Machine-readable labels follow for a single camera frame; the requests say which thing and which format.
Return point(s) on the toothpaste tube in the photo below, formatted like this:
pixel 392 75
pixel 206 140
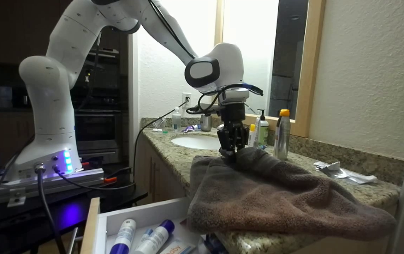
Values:
pixel 189 128

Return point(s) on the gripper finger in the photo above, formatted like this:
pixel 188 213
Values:
pixel 225 141
pixel 242 138

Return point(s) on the white pump lotion bottle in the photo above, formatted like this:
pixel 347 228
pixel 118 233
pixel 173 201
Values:
pixel 262 130

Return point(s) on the silver orange cap spray bottle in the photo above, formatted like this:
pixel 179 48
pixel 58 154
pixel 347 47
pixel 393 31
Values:
pixel 282 137

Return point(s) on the small yellow cap bottle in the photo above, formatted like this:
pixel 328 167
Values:
pixel 251 135

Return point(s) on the small white and green item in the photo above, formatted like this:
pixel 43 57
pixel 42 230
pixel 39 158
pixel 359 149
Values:
pixel 159 130

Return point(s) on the white box with orange print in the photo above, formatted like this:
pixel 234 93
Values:
pixel 177 247

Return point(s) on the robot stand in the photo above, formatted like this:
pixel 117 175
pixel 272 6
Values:
pixel 46 183

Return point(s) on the wood framed mirror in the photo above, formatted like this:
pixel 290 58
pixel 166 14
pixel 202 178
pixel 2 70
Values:
pixel 251 53

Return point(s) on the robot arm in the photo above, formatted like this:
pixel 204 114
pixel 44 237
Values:
pixel 50 106

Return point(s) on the wooden cabinet door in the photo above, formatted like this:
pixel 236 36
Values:
pixel 156 176

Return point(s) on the brown towel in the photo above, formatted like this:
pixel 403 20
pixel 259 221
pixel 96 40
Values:
pixel 276 197

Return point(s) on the crumpled white wrappers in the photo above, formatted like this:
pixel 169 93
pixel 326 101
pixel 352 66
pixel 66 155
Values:
pixel 343 173

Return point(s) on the white oval sink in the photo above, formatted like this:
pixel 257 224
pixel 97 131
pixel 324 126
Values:
pixel 196 142

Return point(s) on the small blue and white tube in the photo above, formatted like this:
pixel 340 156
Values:
pixel 146 234

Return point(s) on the wall socket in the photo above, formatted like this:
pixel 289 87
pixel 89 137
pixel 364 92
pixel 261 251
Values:
pixel 186 98

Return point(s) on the metal cup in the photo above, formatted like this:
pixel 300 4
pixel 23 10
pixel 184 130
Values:
pixel 206 122

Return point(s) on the wall oven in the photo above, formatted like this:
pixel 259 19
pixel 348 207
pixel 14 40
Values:
pixel 99 123

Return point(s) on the white drawer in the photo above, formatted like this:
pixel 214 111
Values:
pixel 135 215

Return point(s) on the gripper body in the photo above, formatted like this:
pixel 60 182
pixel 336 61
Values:
pixel 233 114

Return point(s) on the clear pump bottle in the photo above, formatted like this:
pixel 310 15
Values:
pixel 176 121

